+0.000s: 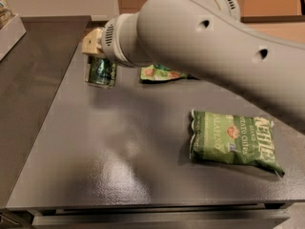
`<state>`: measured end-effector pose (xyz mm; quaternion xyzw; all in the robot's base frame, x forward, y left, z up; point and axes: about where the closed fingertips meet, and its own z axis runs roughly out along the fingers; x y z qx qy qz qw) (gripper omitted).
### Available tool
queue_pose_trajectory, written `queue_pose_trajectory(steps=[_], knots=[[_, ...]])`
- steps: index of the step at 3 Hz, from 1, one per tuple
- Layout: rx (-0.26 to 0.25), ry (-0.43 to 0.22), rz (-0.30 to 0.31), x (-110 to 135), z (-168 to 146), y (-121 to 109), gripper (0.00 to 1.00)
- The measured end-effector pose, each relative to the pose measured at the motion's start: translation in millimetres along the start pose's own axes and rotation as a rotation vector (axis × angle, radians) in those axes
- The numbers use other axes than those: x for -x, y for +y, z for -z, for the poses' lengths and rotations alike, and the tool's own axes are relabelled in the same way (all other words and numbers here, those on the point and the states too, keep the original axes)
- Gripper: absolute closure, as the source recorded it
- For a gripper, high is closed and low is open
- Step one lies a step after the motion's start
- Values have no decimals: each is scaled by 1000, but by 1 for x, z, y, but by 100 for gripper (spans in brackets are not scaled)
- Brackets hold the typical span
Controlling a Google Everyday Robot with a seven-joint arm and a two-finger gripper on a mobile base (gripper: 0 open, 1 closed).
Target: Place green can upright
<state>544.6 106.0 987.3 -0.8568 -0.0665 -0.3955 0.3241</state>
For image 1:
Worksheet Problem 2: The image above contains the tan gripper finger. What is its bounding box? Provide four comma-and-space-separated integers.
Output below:
82, 28, 105, 57

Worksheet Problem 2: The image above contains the green jalapeno chips bag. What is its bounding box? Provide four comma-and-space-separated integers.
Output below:
190, 110, 285, 177

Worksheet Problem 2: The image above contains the white box at left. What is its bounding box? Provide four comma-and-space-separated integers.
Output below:
0, 0, 27, 61

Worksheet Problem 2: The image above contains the green rice crisps bag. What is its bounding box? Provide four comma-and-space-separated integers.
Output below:
140, 64, 189, 81

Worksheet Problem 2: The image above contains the green soda can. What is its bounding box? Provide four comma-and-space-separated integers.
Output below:
85, 56, 116, 88

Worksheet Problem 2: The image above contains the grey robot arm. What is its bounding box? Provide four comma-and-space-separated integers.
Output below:
83, 0, 305, 123

